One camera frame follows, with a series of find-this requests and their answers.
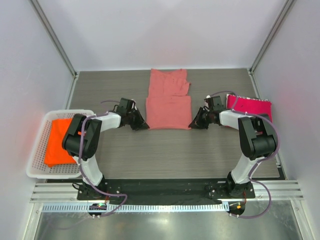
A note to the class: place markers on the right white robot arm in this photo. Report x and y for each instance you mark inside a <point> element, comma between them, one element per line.
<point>258,141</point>

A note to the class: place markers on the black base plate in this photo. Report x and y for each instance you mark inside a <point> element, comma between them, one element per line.
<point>184,191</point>

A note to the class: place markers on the aluminium frame post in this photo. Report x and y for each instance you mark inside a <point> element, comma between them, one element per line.
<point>280,19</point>
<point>52,35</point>

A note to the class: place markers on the slotted cable duct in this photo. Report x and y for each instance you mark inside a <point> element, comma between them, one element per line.
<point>105,208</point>

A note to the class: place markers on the orange t shirt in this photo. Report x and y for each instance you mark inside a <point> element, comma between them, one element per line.
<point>55,154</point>

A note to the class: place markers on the salmon pink t shirt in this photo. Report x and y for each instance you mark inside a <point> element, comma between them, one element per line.
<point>168,105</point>

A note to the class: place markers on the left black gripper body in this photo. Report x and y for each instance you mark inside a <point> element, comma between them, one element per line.
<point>135,120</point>

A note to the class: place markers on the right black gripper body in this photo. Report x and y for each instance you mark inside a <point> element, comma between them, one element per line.
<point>203,118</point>

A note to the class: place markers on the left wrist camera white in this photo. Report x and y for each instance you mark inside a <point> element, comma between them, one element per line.
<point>134,105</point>

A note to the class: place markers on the striped folded shirt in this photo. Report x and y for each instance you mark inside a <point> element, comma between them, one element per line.
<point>245,97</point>

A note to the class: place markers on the white plastic basket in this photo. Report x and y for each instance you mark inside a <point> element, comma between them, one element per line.
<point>36,168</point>

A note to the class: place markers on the left aluminium frame post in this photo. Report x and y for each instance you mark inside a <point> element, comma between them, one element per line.
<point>52,35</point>

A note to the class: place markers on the right aluminium frame post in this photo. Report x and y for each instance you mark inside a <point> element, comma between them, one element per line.
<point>280,19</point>

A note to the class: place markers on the folded magenta t shirt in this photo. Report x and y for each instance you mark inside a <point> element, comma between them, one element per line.
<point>244,106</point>

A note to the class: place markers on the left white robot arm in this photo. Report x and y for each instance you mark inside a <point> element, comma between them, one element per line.
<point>82,137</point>

